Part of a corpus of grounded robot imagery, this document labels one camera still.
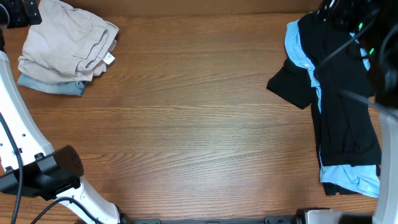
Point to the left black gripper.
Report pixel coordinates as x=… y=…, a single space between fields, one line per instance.
x=23 y=15

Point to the beige khaki shorts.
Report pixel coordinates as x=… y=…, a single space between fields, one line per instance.
x=68 y=46

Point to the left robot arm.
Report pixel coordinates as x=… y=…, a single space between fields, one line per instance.
x=33 y=168

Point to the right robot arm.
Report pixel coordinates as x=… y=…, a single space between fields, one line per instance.
x=375 y=27

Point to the folded light blue jeans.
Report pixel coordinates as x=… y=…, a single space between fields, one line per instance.
x=63 y=88

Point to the black garment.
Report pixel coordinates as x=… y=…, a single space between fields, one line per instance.
x=347 y=136

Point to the light blue shirt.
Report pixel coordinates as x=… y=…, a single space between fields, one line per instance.
x=342 y=179

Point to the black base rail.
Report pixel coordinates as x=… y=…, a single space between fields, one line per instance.
x=267 y=220

